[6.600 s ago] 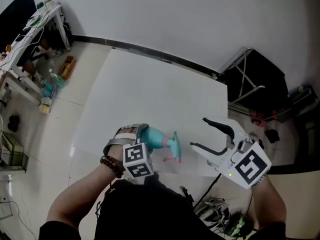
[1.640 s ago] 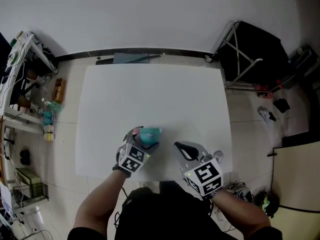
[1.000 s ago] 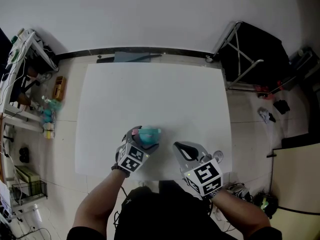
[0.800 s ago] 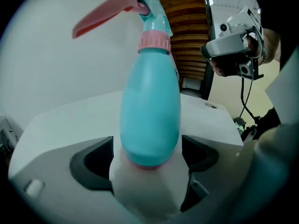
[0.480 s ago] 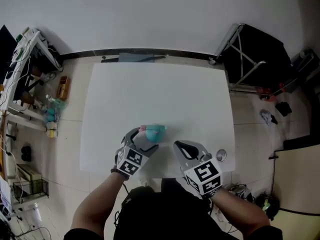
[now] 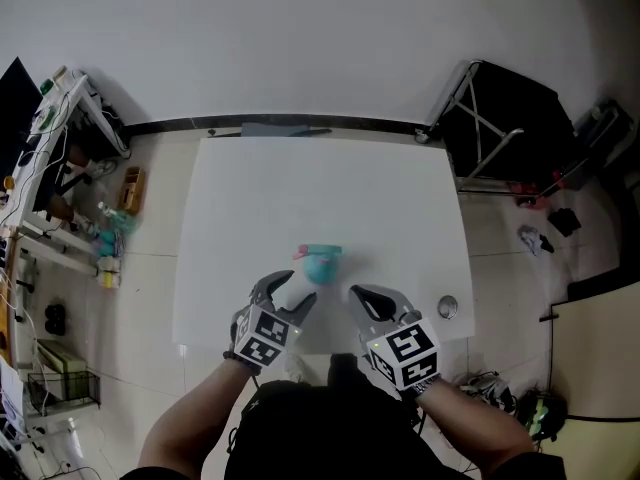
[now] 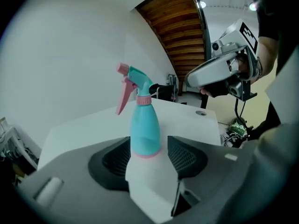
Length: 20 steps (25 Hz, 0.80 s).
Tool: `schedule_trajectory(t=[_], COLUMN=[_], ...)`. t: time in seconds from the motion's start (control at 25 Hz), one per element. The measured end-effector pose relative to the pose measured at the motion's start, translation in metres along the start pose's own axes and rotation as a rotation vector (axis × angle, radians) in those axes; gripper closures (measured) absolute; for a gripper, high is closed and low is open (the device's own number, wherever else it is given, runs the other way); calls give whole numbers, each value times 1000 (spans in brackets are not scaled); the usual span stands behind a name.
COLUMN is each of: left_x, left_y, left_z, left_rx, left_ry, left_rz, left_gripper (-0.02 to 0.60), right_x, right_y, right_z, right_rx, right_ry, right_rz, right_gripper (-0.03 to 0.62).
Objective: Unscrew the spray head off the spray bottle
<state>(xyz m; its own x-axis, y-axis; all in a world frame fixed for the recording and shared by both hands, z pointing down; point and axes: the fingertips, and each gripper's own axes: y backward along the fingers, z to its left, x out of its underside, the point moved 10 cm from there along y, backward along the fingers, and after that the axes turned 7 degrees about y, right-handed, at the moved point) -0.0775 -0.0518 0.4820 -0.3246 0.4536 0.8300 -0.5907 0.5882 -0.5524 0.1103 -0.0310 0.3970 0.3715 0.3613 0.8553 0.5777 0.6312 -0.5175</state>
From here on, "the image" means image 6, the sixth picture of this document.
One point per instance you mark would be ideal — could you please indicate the person's left forearm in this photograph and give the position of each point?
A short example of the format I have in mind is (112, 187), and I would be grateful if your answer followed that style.
(190, 418)

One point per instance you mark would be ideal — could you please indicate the teal bag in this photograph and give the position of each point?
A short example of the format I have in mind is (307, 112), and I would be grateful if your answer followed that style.
(107, 244)

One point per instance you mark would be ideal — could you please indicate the person's right forearm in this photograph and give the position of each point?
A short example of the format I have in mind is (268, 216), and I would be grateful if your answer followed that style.
(475, 428)

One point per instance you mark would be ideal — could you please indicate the black cloth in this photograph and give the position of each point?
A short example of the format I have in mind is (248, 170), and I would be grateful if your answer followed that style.
(565, 220)

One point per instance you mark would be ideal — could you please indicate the black folding table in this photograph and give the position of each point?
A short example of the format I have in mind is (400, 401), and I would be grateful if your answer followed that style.
(510, 123)

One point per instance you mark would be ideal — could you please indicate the green round container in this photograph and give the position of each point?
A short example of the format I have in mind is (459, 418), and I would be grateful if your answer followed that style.
(46, 86)

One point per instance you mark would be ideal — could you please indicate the yellow white roll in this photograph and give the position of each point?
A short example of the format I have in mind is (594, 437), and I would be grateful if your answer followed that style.
(110, 277)

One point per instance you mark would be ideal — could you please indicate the white grey shoes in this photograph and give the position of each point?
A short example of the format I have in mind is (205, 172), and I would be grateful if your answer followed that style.
(492, 393)

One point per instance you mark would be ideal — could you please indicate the round metal cup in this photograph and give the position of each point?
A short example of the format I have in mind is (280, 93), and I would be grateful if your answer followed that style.
(448, 307)

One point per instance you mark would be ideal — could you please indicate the black monitor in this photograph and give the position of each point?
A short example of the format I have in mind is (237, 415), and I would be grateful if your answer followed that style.
(15, 113)

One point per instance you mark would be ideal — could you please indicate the teal spray bottle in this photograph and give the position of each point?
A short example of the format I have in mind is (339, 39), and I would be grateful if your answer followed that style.
(320, 270)

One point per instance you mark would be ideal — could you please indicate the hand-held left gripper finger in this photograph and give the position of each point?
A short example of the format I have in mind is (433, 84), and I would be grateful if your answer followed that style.
(301, 309)
(274, 282)

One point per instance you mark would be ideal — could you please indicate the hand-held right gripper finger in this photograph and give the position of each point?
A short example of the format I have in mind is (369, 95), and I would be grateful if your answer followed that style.
(359, 308)
(395, 298)

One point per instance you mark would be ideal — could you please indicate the wooden box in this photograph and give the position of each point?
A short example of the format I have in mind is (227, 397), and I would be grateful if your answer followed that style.
(132, 190)

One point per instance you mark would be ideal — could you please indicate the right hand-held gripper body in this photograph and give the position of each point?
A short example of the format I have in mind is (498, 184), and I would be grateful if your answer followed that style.
(407, 353)

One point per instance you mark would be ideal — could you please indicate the red tool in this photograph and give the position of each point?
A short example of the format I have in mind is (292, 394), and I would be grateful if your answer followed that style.
(525, 190)

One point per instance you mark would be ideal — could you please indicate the white blue cloth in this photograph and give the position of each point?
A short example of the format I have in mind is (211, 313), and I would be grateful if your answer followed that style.
(530, 238)

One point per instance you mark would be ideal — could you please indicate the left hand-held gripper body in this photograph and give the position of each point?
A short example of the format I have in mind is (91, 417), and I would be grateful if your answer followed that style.
(262, 335)

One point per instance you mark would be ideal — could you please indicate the beige board black edge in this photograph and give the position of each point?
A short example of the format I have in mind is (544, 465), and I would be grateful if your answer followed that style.
(600, 353)

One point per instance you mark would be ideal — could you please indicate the person's black clothing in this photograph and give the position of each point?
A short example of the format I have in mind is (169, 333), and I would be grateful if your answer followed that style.
(325, 433)

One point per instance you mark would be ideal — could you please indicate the teal spray head pink trigger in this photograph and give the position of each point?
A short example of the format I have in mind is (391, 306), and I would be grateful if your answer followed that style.
(324, 250)

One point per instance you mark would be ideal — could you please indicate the white cluttered desk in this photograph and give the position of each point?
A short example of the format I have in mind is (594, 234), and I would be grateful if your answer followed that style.
(47, 138)

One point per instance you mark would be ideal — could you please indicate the green black helmet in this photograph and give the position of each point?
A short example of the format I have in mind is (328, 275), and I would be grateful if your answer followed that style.
(542, 413)

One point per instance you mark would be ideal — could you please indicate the green box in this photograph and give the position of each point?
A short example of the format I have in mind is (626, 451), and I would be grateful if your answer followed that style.
(62, 363)

